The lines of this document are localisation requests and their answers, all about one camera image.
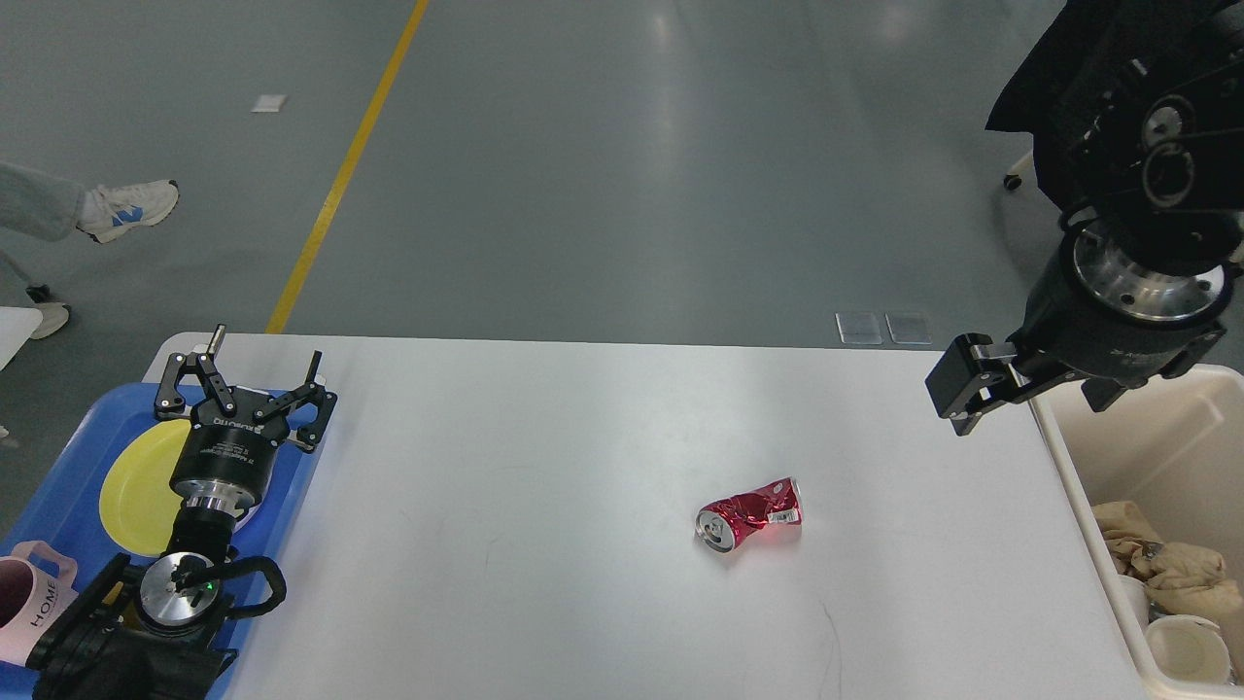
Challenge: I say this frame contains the yellow plastic plate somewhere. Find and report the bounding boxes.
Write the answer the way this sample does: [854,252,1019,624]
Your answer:
[98,420,190,558]

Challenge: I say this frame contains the beige plastic bin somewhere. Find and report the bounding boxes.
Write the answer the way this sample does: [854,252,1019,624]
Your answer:
[1031,366,1243,699]

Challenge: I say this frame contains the crushed red soda can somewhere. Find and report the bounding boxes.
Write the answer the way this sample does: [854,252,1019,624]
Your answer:
[695,477,804,553]

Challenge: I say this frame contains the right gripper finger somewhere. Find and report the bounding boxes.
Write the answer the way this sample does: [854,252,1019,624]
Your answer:
[926,332,1070,436]
[1081,325,1227,412]

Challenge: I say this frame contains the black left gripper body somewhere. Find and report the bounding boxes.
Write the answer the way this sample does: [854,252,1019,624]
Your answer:
[169,417,290,509]

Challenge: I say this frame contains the white table corner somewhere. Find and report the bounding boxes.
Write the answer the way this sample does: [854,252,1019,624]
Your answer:
[0,306,44,371]

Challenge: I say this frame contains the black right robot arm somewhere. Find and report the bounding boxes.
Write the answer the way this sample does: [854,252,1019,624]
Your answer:
[926,1,1242,436]

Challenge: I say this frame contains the brown paper wad in foil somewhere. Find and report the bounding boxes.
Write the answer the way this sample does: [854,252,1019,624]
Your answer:
[1091,501,1164,579]

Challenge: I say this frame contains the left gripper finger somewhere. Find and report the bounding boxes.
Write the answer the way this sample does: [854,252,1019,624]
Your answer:
[253,353,338,455]
[153,326,236,423]

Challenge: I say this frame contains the white paper cup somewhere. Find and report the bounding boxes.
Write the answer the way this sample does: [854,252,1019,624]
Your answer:
[1116,574,1151,632]
[1144,614,1232,685]

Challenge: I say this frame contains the pink ribbed mug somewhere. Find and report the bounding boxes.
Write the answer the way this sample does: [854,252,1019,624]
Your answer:
[1,541,80,666]

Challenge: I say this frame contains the black office chair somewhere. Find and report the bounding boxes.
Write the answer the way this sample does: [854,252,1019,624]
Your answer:
[985,17,1070,179]

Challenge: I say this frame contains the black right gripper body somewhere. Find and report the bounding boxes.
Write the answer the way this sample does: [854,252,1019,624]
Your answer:
[1008,219,1230,378]

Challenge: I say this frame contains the white blue sneaker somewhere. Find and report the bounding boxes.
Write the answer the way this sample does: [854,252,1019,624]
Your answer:
[75,179,180,244]

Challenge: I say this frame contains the brown paper ball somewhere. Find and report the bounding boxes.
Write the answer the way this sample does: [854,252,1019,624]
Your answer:
[1144,543,1243,623]

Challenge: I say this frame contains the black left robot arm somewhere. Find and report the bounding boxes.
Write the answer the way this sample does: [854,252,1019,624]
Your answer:
[22,325,338,699]

